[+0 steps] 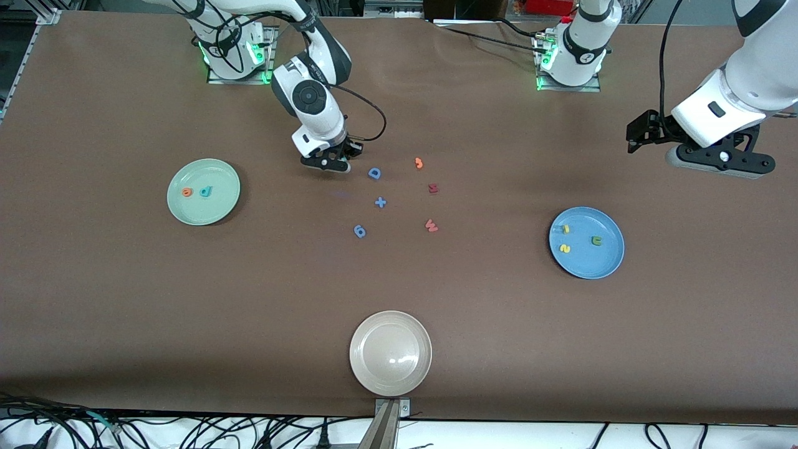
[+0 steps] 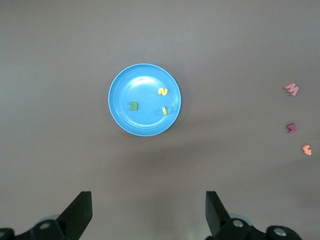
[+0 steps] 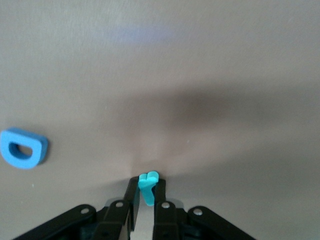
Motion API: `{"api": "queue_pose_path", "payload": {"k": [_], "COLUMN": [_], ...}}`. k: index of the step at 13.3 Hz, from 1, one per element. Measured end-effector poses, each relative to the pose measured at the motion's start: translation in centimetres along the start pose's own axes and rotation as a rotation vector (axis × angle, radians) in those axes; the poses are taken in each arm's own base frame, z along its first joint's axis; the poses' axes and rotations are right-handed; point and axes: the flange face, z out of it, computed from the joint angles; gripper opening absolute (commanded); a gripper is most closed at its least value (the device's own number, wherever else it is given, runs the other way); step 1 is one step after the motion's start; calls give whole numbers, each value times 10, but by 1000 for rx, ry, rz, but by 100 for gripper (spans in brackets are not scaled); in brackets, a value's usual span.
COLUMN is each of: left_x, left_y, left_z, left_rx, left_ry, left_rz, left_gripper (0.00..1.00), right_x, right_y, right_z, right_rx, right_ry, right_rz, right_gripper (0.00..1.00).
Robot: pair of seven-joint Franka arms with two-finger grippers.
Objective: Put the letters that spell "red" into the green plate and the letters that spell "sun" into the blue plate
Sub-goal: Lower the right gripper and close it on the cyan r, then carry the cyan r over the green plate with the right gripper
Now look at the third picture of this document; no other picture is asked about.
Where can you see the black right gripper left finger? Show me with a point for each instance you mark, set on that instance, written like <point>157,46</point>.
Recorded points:
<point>110,220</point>

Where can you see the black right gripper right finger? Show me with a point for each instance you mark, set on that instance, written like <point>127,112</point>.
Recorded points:
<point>170,220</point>

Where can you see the teal letter a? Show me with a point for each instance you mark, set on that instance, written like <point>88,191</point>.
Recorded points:
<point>147,187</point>

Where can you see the blue letter D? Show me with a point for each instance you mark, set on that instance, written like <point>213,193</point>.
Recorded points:
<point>25,160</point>

